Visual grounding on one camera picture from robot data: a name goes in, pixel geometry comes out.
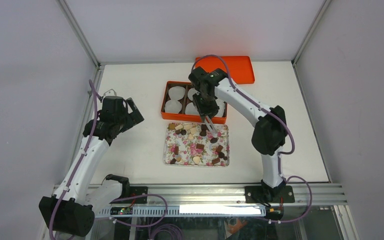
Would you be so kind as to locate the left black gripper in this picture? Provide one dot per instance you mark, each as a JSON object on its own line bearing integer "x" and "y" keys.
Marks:
{"x": 133, "y": 118}

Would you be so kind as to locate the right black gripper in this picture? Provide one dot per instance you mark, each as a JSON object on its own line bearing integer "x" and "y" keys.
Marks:
{"x": 211, "y": 111}

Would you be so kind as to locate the dark square chocolate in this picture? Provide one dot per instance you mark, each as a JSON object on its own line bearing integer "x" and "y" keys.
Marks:
{"x": 204, "y": 127}

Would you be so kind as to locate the dark round chocolate piece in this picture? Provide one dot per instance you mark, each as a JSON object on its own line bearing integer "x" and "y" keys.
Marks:
{"x": 203, "y": 133}

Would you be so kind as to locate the dark oval chocolate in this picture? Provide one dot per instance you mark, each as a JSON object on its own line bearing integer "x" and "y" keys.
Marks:
{"x": 214, "y": 140}

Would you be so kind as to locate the brown rectangular chocolate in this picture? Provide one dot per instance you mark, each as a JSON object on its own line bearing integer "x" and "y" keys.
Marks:
{"x": 200, "y": 146}

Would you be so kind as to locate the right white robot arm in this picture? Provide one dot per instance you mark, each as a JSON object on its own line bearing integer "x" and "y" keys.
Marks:
{"x": 269, "y": 123}

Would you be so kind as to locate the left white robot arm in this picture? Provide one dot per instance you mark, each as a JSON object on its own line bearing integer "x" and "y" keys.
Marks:
{"x": 71, "y": 209}

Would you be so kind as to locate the orange chocolate box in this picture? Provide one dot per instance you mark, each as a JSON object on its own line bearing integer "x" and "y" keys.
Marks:
{"x": 177, "y": 102}

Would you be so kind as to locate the brown chocolate lower right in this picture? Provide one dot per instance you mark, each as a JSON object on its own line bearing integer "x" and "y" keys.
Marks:
{"x": 219, "y": 149}

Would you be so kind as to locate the white heart chocolate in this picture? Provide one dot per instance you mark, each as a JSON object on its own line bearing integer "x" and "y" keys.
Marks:
{"x": 196, "y": 160}

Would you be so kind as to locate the brown chocolate tray corner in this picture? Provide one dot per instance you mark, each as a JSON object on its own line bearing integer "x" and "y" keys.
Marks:
{"x": 215, "y": 161}

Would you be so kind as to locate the orange box lid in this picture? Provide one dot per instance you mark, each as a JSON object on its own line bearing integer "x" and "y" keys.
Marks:
{"x": 240, "y": 67}

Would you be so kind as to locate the floral tray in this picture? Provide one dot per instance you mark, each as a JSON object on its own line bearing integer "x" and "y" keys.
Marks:
{"x": 190, "y": 144}

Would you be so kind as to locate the aluminium frame rail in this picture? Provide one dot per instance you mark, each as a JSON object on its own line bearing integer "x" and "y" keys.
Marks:
{"x": 220, "y": 200}

